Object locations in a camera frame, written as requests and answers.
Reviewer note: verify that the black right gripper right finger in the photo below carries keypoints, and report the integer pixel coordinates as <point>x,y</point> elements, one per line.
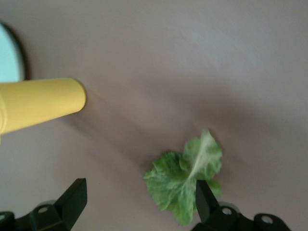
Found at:
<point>209,211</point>

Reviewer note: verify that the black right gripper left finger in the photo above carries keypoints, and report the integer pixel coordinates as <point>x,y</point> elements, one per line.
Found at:
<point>67,207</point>

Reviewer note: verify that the mint green plate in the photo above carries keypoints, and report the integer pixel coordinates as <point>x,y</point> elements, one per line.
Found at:
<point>8,55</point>

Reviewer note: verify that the yellow squeeze bottle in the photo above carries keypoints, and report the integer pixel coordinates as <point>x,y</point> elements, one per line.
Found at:
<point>36,103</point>

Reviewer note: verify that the green lettuce leaf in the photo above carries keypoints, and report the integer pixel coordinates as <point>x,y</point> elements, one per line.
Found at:
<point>173,183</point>

